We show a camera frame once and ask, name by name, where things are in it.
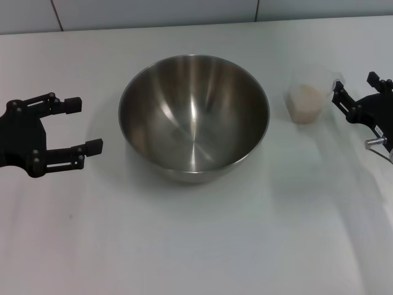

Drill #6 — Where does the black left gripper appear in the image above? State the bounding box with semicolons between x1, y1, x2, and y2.
0;91;104;179

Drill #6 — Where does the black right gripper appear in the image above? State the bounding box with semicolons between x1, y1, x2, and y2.
332;71;393;152

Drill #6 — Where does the clear plastic measuring cup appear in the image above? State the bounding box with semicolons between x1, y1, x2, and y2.
283;63;345;125

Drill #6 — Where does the white rice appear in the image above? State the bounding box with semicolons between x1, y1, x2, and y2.
285;84;325;125

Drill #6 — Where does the stainless steel mixing bowl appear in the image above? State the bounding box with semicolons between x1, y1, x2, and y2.
118;54;271;186

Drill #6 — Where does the right gripper cable silver connector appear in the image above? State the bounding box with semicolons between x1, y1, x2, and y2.
364;136;393;166

